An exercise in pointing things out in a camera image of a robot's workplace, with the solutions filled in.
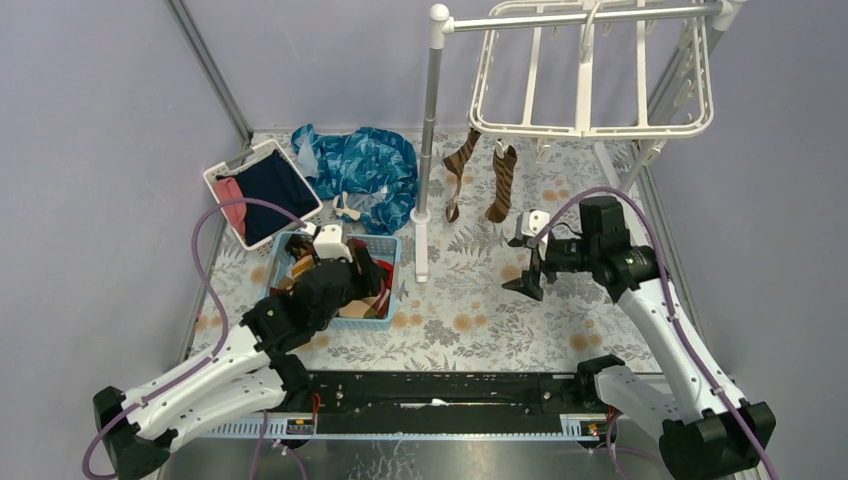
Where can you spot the white clip drying hanger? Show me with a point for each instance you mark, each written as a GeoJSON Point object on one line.
{"type": "Point", "coordinates": [614, 77]}

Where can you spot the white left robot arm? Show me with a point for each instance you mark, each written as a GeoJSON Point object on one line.
{"type": "Point", "coordinates": [253, 369]}

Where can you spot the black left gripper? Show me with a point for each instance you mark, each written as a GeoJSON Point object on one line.
{"type": "Point", "coordinates": [361, 270]}

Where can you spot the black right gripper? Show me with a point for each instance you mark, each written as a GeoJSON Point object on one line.
{"type": "Point", "coordinates": [529, 283]}

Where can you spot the blue patterned cloth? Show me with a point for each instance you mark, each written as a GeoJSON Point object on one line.
{"type": "Point", "coordinates": [378, 163]}

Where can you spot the silver white drying rack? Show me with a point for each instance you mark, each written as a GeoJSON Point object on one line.
{"type": "Point", "coordinates": [424, 132]}

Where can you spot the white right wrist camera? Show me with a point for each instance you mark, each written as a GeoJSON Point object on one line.
{"type": "Point", "coordinates": [539, 222]}

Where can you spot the brown striped sock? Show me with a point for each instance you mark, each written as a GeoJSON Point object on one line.
{"type": "Point", "coordinates": [503, 167]}
{"type": "Point", "coordinates": [455, 163]}

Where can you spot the pile of assorted socks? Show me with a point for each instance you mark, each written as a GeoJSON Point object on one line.
{"type": "Point", "coordinates": [323, 279]}

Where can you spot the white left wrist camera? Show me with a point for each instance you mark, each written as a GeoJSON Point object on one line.
{"type": "Point", "coordinates": [329, 241]}

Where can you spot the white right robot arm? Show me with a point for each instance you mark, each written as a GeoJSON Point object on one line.
{"type": "Point", "coordinates": [705, 426]}

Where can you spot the floral patterned table mat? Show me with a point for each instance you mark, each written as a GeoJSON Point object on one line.
{"type": "Point", "coordinates": [461, 318]}

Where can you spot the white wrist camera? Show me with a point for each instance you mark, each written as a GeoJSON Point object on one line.
{"type": "Point", "coordinates": [329, 241]}
{"type": "Point", "coordinates": [539, 222]}

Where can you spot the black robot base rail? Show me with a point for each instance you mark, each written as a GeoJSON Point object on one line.
{"type": "Point", "coordinates": [446, 404]}

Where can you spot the light blue sock basket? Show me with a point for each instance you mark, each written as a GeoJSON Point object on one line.
{"type": "Point", "coordinates": [384, 250]}

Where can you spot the dark navy folded garment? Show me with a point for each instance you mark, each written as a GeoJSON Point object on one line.
{"type": "Point", "coordinates": [272, 179]}

